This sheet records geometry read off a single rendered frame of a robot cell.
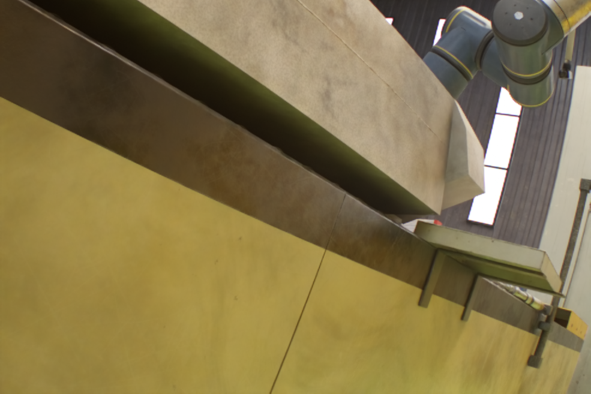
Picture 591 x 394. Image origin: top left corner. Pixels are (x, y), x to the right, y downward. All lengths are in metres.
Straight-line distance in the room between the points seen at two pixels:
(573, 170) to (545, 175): 3.99
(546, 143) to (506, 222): 1.74
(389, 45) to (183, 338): 0.44
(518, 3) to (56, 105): 0.77
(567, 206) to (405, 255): 5.87
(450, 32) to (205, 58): 0.75
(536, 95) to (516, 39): 0.20
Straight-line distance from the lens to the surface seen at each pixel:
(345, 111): 0.62
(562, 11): 0.99
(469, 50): 1.15
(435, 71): 1.13
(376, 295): 0.74
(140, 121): 0.44
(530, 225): 10.51
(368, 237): 0.69
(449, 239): 0.83
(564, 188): 6.68
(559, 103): 11.25
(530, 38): 0.93
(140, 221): 0.45
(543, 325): 1.74
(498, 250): 0.80
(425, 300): 0.87
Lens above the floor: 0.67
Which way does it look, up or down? 9 degrees up
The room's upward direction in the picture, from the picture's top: 20 degrees clockwise
